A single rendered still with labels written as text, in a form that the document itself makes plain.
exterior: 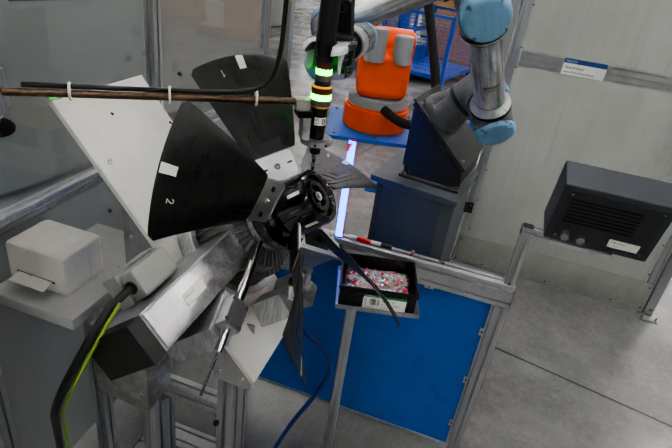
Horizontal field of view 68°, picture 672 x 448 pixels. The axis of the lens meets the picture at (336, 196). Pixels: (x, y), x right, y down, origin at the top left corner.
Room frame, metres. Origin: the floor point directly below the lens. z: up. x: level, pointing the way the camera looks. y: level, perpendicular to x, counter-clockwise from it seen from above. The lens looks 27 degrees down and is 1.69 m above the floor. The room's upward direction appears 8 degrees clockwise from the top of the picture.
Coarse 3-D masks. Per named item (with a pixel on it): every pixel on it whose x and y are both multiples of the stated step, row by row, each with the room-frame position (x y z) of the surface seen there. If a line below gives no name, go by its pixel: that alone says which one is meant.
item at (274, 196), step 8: (272, 184) 0.87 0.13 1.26; (280, 184) 0.89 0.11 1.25; (264, 192) 0.86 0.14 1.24; (272, 192) 0.87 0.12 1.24; (280, 192) 0.89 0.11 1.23; (272, 200) 0.88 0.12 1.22; (256, 208) 0.85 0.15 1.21; (264, 208) 0.86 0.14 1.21; (272, 208) 0.88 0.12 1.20; (248, 216) 0.83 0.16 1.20; (256, 216) 0.85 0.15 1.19; (264, 216) 0.87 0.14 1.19
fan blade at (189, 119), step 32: (192, 128) 0.75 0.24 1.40; (160, 160) 0.69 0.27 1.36; (192, 160) 0.74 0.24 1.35; (224, 160) 0.78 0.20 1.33; (160, 192) 0.68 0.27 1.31; (192, 192) 0.72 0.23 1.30; (224, 192) 0.78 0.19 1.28; (256, 192) 0.84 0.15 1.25; (160, 224) 0.67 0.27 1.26; (192, 224) 0.72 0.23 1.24; (224, 224) 0.79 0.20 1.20
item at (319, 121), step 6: (312, 108) 1.01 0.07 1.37; (312, 114) 1.01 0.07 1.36; (318, 114) 1.01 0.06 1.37; (324, 114) 1.01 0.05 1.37; (312, 120) 1.01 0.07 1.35; (318, 120) 1.01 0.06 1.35; (324, 120) 1.01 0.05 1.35; (312, 126) 1.01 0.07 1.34; (318, 126) 1.01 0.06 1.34; (324, 126) 1.01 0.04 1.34; (312, 132) 1.01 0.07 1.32; (318, 132) 1.01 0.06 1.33; (312, 138) 1.01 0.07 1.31; (318, 138) 1.01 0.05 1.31; (312, 150) 1.01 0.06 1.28; (318, 150) 1.01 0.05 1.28
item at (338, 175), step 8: (328, 152) 1.27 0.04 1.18; (304, 160) 1.18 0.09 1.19; (320, 160) 1.20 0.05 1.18; (328, 160) 1.22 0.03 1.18; (336, 160) 1.24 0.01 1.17; (304, 168) 1.13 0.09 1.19; (320, 168) 1.15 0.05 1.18; (328, 168) 1.16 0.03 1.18; (336, 168) 1.17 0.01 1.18; (344, 168) 1.20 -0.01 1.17; (352, 168) 1.23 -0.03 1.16; (328, 176) 1.10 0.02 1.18; (336, 176) 1.12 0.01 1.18; (344, 176) 1.14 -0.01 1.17; (352, 176) 1.17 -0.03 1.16; (360, 176) 1.20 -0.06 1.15; (336, 184) 1.07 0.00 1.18; (344, 184) 1.09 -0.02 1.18; (352, 184) 1.11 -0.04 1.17; (360, 184) 1.14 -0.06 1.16; (368, 184) 1.18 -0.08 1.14
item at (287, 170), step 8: (280, 152) 0.99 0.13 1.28; (288, 152) 0.99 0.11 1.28; (256, 160) 0.97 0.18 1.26; (264, 160) 0.97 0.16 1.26; (272, 160) 0.98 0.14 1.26; (280, 160) 0.98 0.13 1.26; (288, 160) 0.98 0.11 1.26; (296, 160) 0.99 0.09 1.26; (264, 168) 0.96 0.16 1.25; (272, 168) 0.97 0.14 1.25; (280, 168) 0.97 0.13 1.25; (288, 168) 0.97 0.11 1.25; (296, 168) 0.98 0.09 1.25; (272, 176) 0.96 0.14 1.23; (280, 176) 0.96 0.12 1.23; (288, 176) 0.96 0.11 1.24
